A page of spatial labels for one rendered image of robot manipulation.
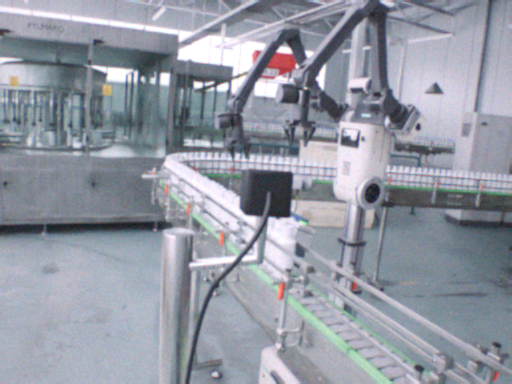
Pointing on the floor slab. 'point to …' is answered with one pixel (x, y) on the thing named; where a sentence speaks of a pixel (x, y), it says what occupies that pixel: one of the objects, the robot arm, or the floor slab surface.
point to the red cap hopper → (282, 62)
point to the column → (356, 59)
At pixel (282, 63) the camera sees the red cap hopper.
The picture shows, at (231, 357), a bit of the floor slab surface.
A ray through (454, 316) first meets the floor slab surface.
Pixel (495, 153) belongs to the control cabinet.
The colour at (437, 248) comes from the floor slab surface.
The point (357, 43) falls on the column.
